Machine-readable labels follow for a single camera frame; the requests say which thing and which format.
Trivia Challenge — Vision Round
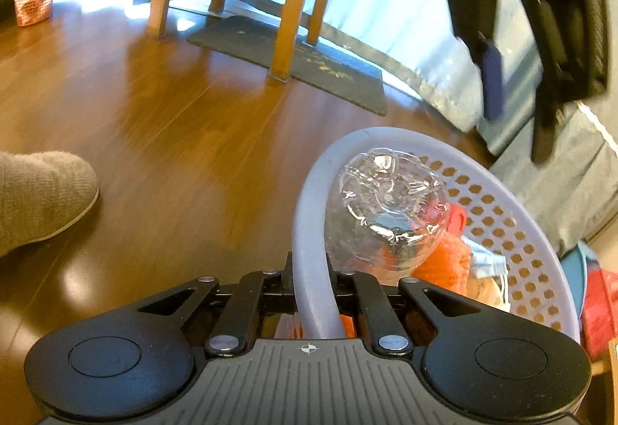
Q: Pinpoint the beige paper food bag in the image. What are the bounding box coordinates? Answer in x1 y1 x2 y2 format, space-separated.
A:
466 277 510 311

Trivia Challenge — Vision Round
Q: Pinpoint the dark floor mat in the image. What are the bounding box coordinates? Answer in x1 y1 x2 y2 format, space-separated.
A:
187 16 387 116

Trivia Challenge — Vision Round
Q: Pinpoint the blue dustpan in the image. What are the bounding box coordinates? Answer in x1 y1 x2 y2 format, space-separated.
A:
560 241 599 316

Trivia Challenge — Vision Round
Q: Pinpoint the blue face mask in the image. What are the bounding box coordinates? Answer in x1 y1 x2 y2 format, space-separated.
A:
462 236 509 305

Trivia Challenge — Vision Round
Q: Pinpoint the grey slipper foot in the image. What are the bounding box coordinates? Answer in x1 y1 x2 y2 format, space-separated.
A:
1 151 100 255

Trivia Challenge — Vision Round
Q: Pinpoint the lavender plastic mesh basket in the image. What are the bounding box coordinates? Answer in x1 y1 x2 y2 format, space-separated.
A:
292 127 580 340

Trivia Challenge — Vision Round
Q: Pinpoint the red bottle cap object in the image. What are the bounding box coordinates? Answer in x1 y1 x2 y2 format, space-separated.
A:
447 203 467 236

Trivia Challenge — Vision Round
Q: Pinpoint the clear plastic water bottle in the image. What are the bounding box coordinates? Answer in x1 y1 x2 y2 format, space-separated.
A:
325 148 449 285

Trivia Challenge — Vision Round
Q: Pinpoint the red broom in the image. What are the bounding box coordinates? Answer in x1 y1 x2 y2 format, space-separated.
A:
581 261 618 360

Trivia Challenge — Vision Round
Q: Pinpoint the grey-blue curtain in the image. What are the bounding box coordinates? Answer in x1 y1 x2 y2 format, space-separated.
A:
477 0 617 255

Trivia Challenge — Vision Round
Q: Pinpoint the orange foam net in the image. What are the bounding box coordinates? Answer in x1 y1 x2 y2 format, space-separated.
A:
412 233 472 295

